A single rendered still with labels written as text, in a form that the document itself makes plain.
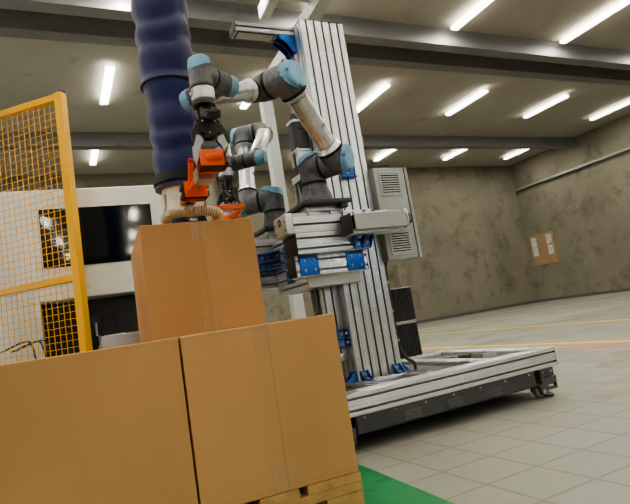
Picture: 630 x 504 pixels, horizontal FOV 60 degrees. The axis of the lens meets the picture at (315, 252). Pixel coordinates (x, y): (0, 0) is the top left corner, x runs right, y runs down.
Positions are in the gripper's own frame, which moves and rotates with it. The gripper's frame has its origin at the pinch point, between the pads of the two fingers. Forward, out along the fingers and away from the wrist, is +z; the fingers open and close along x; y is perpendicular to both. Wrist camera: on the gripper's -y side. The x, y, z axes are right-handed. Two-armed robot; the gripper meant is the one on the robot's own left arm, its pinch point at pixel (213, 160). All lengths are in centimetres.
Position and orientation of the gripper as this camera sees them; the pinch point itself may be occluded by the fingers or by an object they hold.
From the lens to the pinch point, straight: 174.2
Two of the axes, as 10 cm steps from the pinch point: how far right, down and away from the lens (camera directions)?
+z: 1.5, 9.8, -1.3
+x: -9.2, 0.9, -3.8
